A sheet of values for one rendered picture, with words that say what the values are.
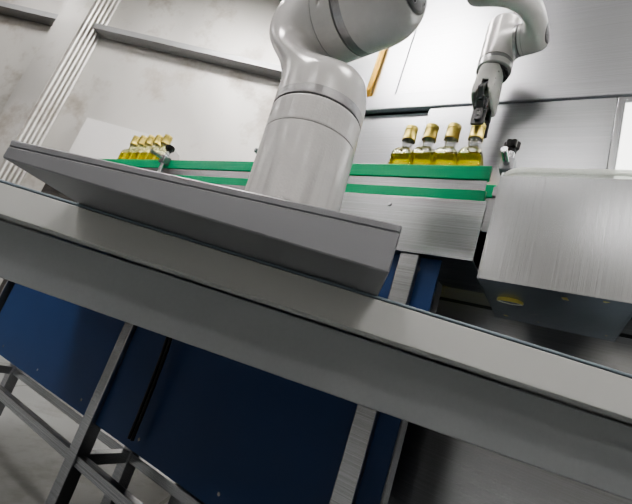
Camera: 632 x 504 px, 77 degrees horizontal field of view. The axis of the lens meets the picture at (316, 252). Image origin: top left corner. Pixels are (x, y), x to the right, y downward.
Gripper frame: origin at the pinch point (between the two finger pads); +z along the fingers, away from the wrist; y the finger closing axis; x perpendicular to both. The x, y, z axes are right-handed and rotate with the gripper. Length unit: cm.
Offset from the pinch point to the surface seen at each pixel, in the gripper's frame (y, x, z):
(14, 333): 11, -138, 92
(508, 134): -12.1, 4.7, -5.7
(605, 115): -11.8, 25.5, -10.5
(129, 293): 60, -14, 65
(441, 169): 13.5, -1.6, 21.0
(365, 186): 13.2, -18.0, 25.9
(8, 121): -39, -443, -47
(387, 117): -15.6, -34.6, -15.6
